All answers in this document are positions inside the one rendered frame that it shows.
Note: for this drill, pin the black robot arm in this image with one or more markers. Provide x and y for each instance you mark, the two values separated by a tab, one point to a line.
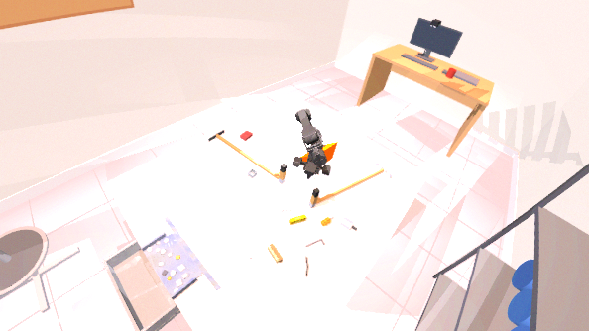
313	137

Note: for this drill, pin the yellow rectangular bar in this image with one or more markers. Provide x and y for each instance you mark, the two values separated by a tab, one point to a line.
297	219

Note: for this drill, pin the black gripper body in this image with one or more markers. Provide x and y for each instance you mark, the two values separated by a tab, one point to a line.
326	170

